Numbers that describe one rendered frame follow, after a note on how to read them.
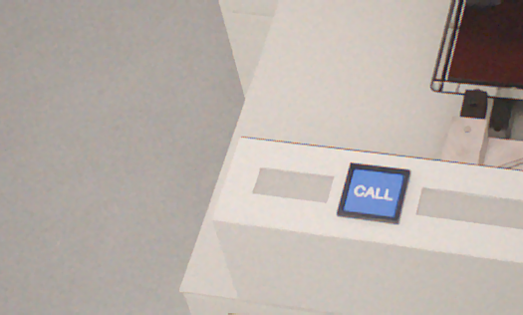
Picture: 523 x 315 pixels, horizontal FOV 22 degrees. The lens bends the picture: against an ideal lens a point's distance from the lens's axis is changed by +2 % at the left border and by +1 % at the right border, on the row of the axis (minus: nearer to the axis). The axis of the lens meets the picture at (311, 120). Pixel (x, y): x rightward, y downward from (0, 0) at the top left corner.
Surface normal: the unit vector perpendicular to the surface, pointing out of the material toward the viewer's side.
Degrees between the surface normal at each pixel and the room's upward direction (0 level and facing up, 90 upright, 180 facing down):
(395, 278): 90
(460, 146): 0
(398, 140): 0
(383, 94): 0
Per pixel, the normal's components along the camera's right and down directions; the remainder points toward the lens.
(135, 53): -0.13, -0.61
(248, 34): -0.24, 0.78
